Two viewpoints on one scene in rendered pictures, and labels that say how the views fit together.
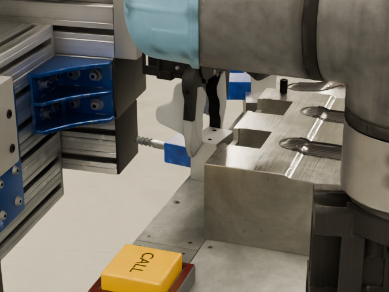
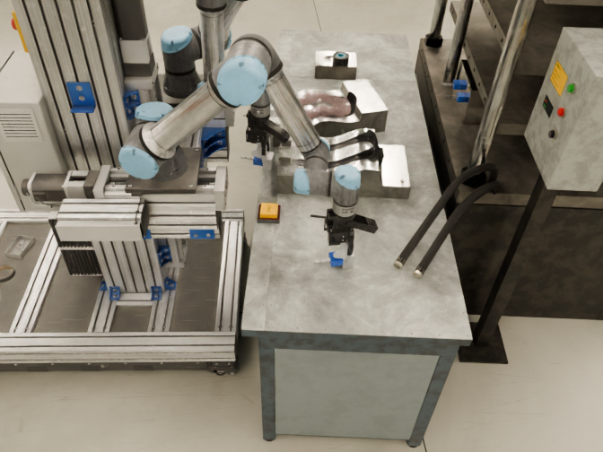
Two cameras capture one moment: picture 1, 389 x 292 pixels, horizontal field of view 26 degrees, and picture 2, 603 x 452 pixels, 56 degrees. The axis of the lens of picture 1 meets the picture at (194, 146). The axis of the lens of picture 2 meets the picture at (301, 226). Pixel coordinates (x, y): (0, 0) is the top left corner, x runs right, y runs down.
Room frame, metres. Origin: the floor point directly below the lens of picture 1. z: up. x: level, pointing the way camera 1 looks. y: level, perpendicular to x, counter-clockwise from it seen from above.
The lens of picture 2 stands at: (-0.76, 0.41, 2.22)
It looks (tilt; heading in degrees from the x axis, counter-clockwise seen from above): 45 degrees down; 341
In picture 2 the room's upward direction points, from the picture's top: 2 degrees clockwise
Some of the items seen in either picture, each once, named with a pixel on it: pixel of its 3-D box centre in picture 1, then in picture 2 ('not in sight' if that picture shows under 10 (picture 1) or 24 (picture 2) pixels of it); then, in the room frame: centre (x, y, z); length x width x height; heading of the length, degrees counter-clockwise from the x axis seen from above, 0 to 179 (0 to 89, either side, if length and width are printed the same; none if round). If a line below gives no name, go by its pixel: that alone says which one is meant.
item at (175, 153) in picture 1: (178, 148); (257, 159); (0.99, 0.02, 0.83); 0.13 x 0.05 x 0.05; 63
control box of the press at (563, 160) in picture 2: not in sight; (527, 231); (0.42, -0.88, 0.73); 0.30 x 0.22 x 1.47; 161
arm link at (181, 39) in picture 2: not in sight; (179, 47); (1.25, 0.24, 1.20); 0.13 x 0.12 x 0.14; 112
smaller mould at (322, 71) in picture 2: not in sight; (335, 65); (1.61, -0.53, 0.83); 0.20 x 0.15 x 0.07; 71
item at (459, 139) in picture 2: not in sight; (523, 110); (1.12, -1.31, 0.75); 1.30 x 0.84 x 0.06; 161
